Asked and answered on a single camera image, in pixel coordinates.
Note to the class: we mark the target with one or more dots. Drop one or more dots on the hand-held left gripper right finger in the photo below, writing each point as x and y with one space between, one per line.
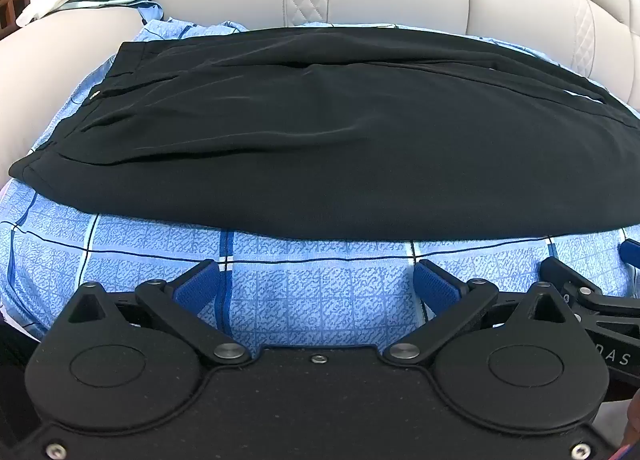
436 286

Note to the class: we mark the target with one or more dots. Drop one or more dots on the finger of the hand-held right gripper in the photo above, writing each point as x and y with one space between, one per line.
565 274
631 250

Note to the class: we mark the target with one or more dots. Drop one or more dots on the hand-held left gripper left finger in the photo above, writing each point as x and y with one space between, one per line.
197 286

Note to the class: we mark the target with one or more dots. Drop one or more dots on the black pants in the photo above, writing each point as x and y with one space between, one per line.
325 139

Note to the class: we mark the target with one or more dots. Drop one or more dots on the blue checked blanket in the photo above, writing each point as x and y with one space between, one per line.
310 290

